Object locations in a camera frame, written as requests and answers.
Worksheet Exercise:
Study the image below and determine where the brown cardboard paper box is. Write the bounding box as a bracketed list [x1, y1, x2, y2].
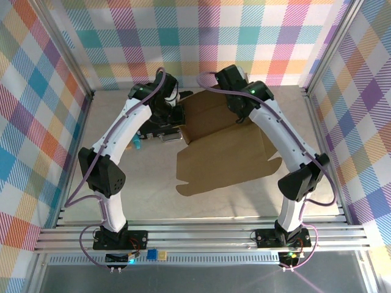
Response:
[175, 85, 283, 197]

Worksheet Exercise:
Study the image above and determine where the black hard case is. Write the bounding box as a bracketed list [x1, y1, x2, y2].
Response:
[139, 90, 194, 143]

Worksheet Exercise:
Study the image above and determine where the right black controller board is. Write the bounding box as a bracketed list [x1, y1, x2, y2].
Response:
[278, 251, 302, 266]

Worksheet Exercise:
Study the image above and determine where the black controller board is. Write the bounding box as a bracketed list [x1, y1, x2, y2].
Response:
[278, 251, 302, 266]
[104, 253, 137, 265]

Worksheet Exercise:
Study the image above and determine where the left black controller board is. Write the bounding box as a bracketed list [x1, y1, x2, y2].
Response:
[104, 253, 137, 265]

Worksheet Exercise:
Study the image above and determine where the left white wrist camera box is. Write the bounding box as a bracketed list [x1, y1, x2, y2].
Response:
[164, 88, 180, 107]

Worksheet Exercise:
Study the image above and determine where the aluminium frame post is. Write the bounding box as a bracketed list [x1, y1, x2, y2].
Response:
[30, 0, 95, 98]
[301, 0, 365, 97]

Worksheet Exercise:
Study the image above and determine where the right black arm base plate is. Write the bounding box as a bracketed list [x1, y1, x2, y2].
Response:
[255, 228, 312, 248]

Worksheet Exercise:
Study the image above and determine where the aluminium mounting rail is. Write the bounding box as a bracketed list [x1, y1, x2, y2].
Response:
[33, 215, 372, 254]

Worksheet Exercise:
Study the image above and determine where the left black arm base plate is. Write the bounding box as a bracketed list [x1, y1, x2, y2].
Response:
[93, 230, 149, 251]

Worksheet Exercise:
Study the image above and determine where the slotted grey cable duct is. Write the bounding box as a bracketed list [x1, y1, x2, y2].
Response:
[48, 255, 280, 265]

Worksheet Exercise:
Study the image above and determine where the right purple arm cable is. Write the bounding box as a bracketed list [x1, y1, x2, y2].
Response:
[197, 71, 338, 271]

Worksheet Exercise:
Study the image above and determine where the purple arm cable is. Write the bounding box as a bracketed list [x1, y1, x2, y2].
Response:
[197, 71, 338, 271]
[64, 67, 180, 270]

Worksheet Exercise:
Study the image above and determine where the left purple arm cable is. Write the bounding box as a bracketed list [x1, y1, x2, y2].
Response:
[64, 67, 180, 270]

